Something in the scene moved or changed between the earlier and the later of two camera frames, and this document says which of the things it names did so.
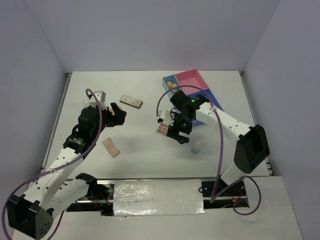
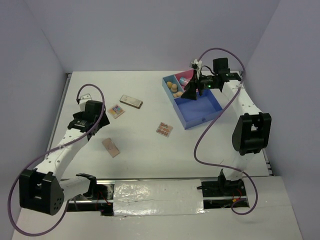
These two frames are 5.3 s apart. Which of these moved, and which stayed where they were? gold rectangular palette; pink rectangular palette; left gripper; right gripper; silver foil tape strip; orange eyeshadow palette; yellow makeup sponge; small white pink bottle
Moved: right gripper; left gripper; small white pink bottle
Stayed: pink rectangular palette; silver foil tape strip; orange eyeshadow palette; gold rectangular palette; yellow makeup sponge
